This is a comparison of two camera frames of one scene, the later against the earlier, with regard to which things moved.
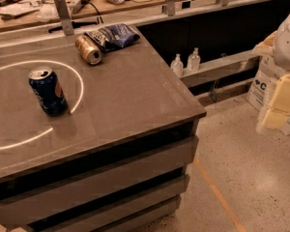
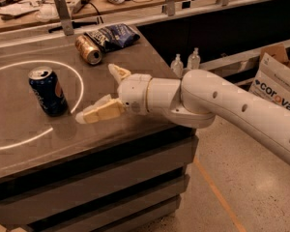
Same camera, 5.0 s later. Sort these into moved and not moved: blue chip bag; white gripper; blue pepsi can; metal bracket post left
Moved: white gripper
Not moved: metal bracket post left; blue pepsi can; blue chip bag
